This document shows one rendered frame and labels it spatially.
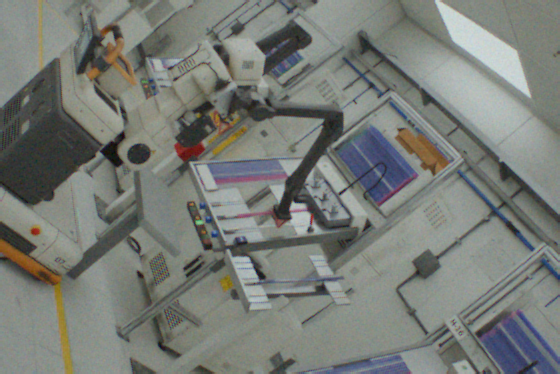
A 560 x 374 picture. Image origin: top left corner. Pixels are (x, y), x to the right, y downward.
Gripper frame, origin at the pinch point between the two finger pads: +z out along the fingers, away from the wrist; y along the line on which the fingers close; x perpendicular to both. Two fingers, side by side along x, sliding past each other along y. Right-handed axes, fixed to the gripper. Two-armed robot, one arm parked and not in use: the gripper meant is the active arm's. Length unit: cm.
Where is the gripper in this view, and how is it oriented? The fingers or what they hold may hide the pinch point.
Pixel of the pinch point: (278, 225)
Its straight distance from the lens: 294.2
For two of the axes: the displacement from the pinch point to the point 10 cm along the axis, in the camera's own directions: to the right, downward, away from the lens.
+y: -3.5, -5.9, 7.2
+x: -9.0, 0.0, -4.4
